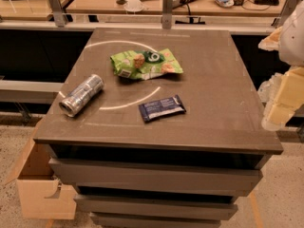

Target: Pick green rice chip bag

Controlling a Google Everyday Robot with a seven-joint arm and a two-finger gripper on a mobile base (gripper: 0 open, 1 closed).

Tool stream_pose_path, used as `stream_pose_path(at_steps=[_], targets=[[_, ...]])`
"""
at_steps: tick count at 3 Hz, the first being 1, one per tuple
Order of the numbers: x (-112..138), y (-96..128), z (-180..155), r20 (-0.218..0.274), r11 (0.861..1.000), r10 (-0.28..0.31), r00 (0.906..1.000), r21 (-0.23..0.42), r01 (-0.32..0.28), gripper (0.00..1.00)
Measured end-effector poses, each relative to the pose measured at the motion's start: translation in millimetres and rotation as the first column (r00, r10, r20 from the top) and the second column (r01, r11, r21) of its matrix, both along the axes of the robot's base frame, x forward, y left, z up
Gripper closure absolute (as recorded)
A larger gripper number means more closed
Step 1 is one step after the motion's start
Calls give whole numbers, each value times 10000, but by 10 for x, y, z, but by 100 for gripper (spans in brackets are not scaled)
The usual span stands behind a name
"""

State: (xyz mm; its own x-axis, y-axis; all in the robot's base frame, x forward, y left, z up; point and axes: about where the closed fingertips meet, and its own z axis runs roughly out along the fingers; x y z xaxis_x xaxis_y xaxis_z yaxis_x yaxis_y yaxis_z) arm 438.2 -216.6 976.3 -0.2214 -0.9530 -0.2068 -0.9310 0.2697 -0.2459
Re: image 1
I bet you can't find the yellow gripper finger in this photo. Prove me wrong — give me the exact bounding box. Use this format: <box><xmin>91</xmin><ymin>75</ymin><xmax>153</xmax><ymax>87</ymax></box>
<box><xmin>261</xmin><ymin>66</ymin><xmax>304</xmax><ymax>131</ymax></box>
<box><xmin>258</xmin><ymin>27</ymin><xmax>282</xmax><ymax>51</ymax></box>

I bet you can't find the green rice chip bag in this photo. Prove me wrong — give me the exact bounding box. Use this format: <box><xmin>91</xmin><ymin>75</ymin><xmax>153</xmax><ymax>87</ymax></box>
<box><xmin>110</xmin><ymin>48</ymin><xmax>183</xmax><ymax>80</ymax></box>

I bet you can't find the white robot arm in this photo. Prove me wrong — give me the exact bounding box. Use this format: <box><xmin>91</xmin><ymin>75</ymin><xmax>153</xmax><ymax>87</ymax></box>
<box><xmin>257</xmin><ymin>1</ymin><xmax>304</xmax><ymax>131</ymax></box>

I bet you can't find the dark blue snack bar wrapper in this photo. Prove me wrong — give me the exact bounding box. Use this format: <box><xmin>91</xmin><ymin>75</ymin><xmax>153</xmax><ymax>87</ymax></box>
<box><xmin>139</xmin><ymin>95</ymin><xmax>186</xmax><ymax>123</ymax></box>

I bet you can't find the grey drawer cabinet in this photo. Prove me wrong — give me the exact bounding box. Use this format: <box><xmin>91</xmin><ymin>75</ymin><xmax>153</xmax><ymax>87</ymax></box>
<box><xmin>35</xmin><ymin>28</ymin><xmax>282</xmax><ymax>228</ymax></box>

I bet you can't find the white round lid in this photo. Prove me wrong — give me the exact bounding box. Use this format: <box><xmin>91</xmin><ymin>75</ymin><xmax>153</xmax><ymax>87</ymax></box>
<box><xmin>123</xmin><ymin>0</ymin><xmax>144</xmax><ymax>13</ymax></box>

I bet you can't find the silver drink can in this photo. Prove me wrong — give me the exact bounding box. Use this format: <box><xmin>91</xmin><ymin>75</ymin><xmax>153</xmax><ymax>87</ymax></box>
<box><xmin>59</xmin><ymin>74</ymin><xmax>105</xmax><ymax>117</ymax></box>

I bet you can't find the cardboard box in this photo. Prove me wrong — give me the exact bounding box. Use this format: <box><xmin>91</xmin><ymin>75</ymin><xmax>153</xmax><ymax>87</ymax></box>
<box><xmin>3</xmin><ymin>117</ymin><xmax>78</xmax><ymax>220</ymax></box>

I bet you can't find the right metal railing bracket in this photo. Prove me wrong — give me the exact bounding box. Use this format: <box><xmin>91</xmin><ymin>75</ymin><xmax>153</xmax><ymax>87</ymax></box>
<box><xmin>272</xmin><ymin>0</ymin><xmax>301</xmax><ymax>28</ymax></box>

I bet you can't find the metal railing bracket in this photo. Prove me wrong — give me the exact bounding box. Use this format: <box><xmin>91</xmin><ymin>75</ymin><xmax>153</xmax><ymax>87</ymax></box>
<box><xmin>272</xmin><ymin>0</ymin><xmax>301</xmax><ymax>28</ymax></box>
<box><xmin>161</xmin><ymin>0</ymin><xmax>173</xmax><ymax>29</ymax></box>
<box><xmin>48</xmin><ymin>0</ymin><xmax>67</xmax><ymax>28</ymax></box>

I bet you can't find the middle metal railing bracket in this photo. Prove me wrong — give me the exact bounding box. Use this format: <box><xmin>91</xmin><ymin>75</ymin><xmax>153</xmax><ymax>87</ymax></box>
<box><xmin>161</xmin><ymin>0</ymin><xmax>173</xmax><ymax>29</ymax></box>

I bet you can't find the left metal railing bracket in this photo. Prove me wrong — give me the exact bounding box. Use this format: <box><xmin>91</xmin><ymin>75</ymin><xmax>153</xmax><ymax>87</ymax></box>
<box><xmin>48</xmin><ymin>0</ymin><xmax>67</xmax><ymax>28</ymax></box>

